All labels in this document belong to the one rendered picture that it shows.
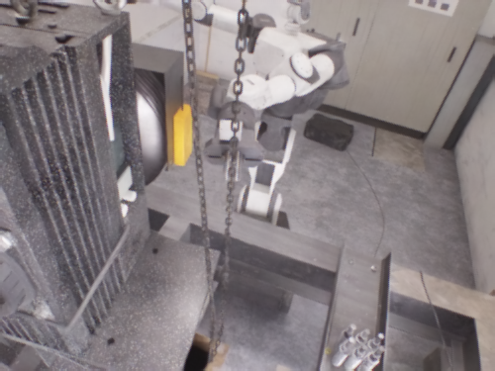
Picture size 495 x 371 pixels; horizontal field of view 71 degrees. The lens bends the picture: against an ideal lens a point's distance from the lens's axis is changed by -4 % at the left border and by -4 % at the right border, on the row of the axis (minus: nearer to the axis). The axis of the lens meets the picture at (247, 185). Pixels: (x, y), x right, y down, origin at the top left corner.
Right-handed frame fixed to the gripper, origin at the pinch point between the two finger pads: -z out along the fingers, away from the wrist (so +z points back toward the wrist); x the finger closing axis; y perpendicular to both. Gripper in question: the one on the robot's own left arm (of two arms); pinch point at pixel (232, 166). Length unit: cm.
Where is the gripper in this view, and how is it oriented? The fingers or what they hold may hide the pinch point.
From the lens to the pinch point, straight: 72.6
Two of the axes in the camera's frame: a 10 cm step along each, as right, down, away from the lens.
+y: 0.8, -7.1, -7.0
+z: 0.2, -7.0, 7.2
